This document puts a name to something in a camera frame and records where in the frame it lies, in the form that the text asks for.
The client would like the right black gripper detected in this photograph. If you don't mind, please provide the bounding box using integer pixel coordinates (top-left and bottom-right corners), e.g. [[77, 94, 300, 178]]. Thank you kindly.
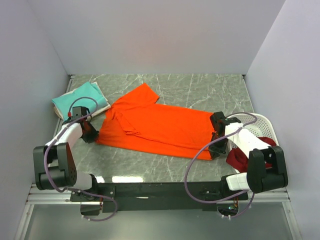
[[208, 132, 229, 160]]

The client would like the orange t-shirt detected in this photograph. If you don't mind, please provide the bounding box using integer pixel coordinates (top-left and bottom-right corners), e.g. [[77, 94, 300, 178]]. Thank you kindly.
[[96, 83, 215, 158]]

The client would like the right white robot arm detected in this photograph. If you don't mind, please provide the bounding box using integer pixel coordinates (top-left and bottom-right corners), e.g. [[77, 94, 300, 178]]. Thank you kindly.
[[208, 111, 289, 200]]

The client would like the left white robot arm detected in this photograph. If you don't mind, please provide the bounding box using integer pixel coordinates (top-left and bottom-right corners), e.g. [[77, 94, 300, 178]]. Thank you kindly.
[[32, 106, 100, 201]]

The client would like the folded white t-shirt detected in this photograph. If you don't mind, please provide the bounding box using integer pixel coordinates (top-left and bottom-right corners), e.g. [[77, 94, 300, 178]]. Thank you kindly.
[[61, 82, 111, 118]]

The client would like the folded beige t-shirt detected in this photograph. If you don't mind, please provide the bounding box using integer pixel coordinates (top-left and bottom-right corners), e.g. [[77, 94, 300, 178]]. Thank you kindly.
[[53, 106, 64, 120]]

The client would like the dark red t-shirt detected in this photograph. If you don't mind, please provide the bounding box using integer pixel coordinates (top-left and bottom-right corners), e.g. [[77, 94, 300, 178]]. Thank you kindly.
[[226, 137, 277, 173]]

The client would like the white perforated plastic basket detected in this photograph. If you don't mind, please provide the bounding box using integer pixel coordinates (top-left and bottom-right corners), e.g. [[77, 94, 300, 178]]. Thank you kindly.
[[226, 112, 279, 154]]

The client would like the folded teal t-shirt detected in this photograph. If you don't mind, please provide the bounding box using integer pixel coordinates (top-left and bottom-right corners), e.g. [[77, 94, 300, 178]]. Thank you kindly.
[[51, 82, 109, 125]]

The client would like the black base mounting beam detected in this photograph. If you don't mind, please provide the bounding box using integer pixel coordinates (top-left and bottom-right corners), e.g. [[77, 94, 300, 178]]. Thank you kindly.
[[70, 181, 249, 216]]

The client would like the aluminium frame rail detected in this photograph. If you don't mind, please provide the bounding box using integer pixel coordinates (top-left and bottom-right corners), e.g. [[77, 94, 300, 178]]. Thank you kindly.
[[13, 74, 75, 240]]

